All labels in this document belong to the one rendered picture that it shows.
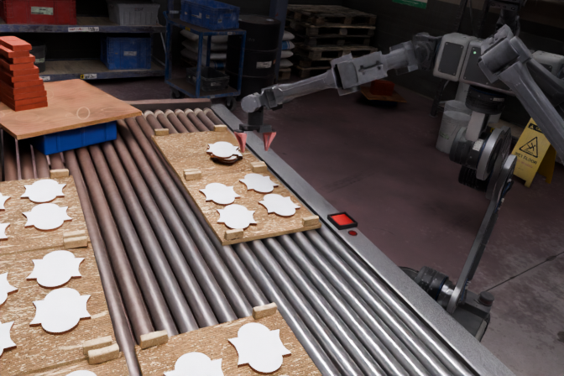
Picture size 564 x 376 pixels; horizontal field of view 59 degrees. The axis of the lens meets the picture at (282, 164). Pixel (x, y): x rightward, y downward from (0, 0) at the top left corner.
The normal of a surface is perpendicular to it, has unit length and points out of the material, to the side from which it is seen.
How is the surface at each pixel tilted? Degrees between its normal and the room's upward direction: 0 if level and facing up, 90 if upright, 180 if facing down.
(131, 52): 90
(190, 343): 0
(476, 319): 0
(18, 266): 0
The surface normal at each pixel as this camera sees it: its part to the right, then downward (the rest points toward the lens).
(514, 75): -0.61, 0.22
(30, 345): 0.13, -0.90
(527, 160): -0.80, -0.09
